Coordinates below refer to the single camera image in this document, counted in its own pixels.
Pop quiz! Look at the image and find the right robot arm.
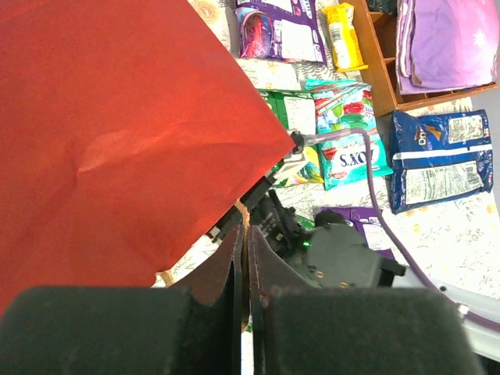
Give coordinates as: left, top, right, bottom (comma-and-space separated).
243, 178, 499, 374

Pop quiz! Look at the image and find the purple folded cloth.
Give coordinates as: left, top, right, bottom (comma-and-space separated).
395, 0, 499, 95

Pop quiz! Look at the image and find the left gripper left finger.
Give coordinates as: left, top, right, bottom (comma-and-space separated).
1, 225, 244, 374

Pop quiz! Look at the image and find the blue chips bag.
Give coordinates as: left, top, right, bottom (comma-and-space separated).
388, 109, 494, 214

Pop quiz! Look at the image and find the wooden tray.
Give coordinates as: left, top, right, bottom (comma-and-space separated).
349, 1, 497, 117

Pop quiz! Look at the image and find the yellow snack packet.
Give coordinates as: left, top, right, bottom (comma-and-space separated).
322, 2, 369, 73

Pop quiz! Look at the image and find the floral table mat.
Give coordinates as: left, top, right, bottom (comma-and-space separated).
154, 1, 499, 357

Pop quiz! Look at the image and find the green yellow snack bag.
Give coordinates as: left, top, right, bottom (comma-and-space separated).
259, 90, 323, 188

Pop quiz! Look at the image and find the purple snack packet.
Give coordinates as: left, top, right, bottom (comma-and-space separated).
234, 0, 327, 65
320, 207, 395, 260

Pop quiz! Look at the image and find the red paper bag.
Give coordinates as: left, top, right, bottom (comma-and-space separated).
1, 1, 293, 307

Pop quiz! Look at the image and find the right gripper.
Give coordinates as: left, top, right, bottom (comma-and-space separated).
206, 172, 309, 258

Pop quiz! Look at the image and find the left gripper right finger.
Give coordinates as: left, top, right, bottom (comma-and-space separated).
248, 227, 484, 374

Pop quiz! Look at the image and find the green white snack packet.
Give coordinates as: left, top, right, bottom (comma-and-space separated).
305, 79, 393, 191

